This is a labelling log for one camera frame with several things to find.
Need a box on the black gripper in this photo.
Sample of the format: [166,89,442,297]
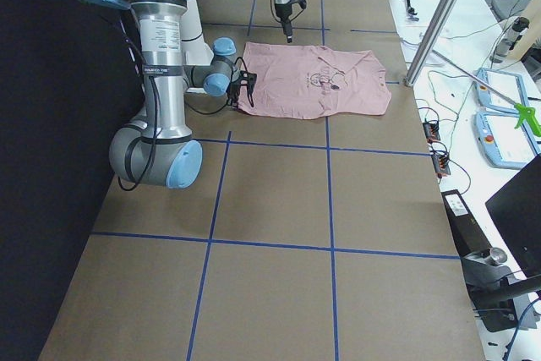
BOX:
[226,69,257,107]
[272,0,307,43]

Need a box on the pink Snoopy t-shirt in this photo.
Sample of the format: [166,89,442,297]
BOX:
[238,42,391,119]

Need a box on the orange black adapter board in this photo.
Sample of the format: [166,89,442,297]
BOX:
[422,121,440,144]

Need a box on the blue teach pendant far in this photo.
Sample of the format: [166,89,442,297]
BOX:
[475,68,530,114]

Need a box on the blue teach pendant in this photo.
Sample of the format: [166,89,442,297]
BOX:
[475,68,530,114]
[474,111,540,170]

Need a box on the blue teach pendant near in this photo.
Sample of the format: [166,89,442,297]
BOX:
[474,111,540,170]

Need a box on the black power box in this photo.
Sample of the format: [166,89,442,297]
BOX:
[441,189,490,257]

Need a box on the black monitor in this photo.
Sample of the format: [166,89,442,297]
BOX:
[485,156,541,276]

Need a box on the black clamp stand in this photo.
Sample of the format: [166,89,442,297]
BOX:
[461,249,540,333]

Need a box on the aluminium frame post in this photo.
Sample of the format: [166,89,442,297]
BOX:
[404,0,457,87]

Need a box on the metal grabber stick green handle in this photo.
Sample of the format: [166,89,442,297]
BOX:
[431,49,540,137]

